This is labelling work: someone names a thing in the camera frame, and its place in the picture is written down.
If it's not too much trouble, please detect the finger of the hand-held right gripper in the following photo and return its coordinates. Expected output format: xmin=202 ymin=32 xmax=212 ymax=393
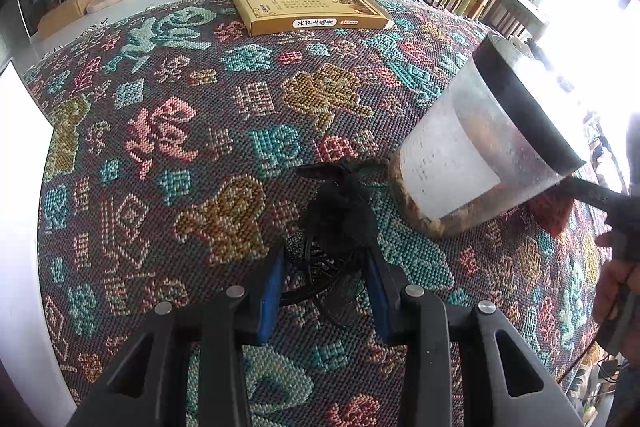
xmin=567 ymin=176 xmax=633 ymax=214

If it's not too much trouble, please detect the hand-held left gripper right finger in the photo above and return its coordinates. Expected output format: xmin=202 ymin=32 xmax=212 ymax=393
xmin=364 ymin=246 xmax=583 ymax=427

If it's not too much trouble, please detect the colourful patterned blanket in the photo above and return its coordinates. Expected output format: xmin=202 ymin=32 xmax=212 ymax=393
xmin=22 ymin=0 xmax=631 ymax=427

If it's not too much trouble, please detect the brown cardboard box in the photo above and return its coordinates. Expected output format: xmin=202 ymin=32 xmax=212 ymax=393
xmin=37 ymin=0 xmax=96 ymax=40

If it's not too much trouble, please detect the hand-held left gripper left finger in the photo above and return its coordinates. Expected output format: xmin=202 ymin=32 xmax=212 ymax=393
xmin=67 ymin=246 xmax=288 ymax=427

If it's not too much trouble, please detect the clear jar with black lid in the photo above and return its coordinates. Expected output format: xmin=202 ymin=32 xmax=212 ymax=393
xmin=387 ymin=32 xmax=588 ymax=238

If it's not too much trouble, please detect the black cable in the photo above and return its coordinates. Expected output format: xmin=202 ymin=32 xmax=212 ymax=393
xmin=555 ymin=339 xmax=603 ymax=385

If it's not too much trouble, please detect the person's right hand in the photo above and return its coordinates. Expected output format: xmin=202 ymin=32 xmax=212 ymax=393
xmin=594 ymin=231 xmax=629 ymax=322

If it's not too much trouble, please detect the white-walled cardboard box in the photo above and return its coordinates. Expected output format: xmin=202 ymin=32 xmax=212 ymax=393
xmin=0 ymin=59 xmax=76 ymax=427

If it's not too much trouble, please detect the black mesh hair accessory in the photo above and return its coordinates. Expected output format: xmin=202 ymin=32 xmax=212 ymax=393
xmin=286 ymin=158 xmax=392 ymax=330

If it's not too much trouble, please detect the flat yellow box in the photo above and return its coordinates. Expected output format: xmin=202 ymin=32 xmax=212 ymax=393
xmin=230 ymin=0 xmax=395 ymax=36

